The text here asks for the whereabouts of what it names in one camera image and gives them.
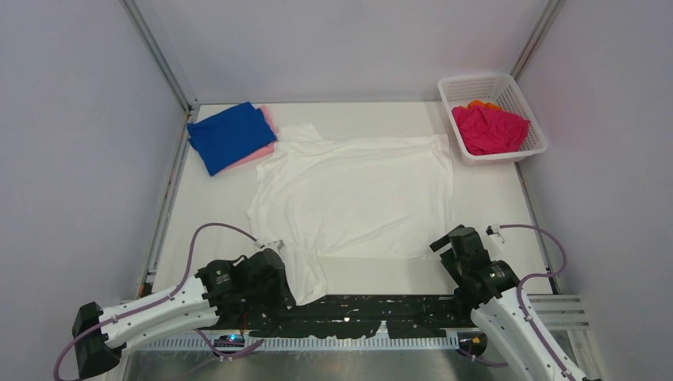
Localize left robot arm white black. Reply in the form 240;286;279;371
71;248;295;379

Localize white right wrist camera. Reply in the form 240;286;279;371
486;224;506;244

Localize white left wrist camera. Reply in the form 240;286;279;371
256;240;285;254

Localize folded pink t shirt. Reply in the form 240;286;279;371
224;105;279;171

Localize white plastic laundry basket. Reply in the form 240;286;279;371
437;72;548;165

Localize white t shirt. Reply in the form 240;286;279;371
247;123;454;306

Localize orange t shirt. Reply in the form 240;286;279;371
467;99;502;111

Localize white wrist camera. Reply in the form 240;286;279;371
256;240;285;254
486;224;506;244

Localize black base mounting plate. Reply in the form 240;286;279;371
210;294;477;339

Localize aluminium frame rails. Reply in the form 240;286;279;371
107;252;601;381

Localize magenta t shirt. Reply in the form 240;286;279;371
452;106;530;156

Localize folded blue t shirt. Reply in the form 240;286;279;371
187;102;271;176

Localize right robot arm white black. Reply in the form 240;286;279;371
429;225;589;380

